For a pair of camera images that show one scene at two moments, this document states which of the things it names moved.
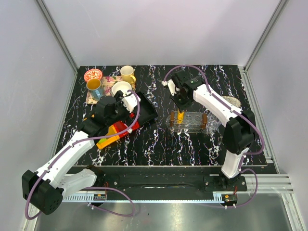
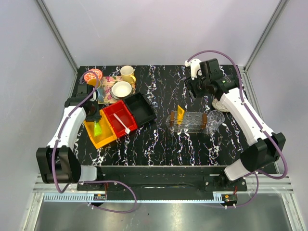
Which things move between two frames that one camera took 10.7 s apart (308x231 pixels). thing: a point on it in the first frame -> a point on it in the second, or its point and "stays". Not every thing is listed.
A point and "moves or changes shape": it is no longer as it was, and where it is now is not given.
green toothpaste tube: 102,140 moves or changes shape
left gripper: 121,101 -> 96,117
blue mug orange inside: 95,85 stays
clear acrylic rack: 187,122 stays
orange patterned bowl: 93,73 stays
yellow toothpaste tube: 180,118 stays
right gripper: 173,96 -> 191,82
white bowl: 123,86 stays
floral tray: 107,83 stays
